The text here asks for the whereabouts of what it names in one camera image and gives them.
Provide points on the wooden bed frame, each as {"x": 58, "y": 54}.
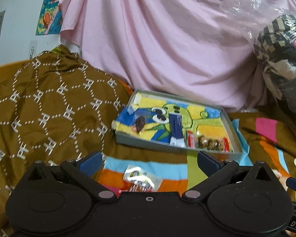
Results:
{"x": 8, "y": 70}

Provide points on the grey tray with cartoon drawing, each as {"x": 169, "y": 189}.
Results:
{"x": 160, "y": 121}

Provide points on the colourful striped blanket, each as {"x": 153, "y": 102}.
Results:
{"x": 270, "y": 139}

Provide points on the red clear candy bag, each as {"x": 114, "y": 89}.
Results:
{"x": 202, "y": 142}

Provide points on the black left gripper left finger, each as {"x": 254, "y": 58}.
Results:
{"x": 91, "y": 163}

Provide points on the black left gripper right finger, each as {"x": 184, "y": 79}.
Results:
{"x": 208, "y": 164}

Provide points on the plastic bag of clothes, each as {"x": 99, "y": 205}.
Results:
{"x": 272, "y": 33}

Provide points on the white clear jelly snack packet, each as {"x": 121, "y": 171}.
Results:
{"x": 142, "y": 178}

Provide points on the dark dried snack clear packet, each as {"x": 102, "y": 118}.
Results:
{"x": 139, "y": 124}

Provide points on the colourful wall poster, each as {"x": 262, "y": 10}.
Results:
{"x": 50, "y": 18}

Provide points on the brown patterned quilt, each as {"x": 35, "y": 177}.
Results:
{"x": 55, "y": 107}

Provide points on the blue stick snack packet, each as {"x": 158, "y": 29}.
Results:
{"x": 176, "y": 134}

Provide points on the pink bed sheet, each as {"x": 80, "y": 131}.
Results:
{"x": 183, "y": 47}

